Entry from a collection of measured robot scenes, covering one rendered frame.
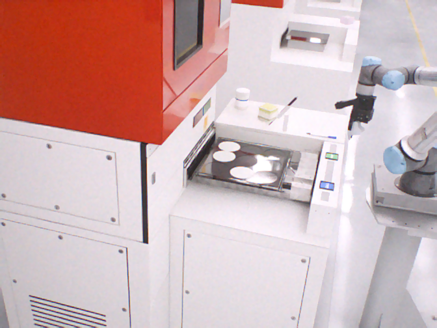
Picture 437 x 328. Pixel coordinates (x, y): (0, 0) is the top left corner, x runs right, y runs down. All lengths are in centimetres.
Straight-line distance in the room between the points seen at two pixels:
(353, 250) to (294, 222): 134
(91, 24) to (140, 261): 86
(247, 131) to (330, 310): 110
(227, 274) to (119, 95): 88
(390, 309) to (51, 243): 158
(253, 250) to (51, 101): 92
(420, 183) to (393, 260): 41
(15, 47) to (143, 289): 98
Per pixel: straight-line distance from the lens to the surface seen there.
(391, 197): 215
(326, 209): 184
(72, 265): 204
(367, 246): 333
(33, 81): 170
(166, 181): 182
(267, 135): 234
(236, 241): 192
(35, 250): 209
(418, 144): 197
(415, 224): 212
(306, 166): 223
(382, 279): 245
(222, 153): 222
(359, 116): 217
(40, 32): 163
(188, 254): 203
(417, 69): 212
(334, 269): 307
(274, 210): 200
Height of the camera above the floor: 193
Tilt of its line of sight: 29 degrees down
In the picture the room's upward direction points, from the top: 3 degrees clockwise
